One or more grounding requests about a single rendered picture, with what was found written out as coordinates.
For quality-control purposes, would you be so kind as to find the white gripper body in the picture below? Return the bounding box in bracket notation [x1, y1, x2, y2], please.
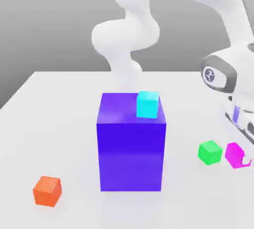
[221, 111, 254, 154]

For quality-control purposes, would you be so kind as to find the small magenta cube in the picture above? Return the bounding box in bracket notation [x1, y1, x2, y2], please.
[224, 142, 253, 170]

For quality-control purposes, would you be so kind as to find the small green cube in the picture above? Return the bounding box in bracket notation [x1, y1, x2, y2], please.
[197, 140, 223, 166]

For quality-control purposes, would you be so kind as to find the small cyan cube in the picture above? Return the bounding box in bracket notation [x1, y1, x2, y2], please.
[136, 91, 160, 119]

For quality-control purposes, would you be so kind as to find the small orange cube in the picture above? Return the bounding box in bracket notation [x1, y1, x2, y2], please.
[32, 175, 63, 208]

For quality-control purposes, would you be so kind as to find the large purple box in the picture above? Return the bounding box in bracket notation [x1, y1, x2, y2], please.
[96, 92, 167, 192]

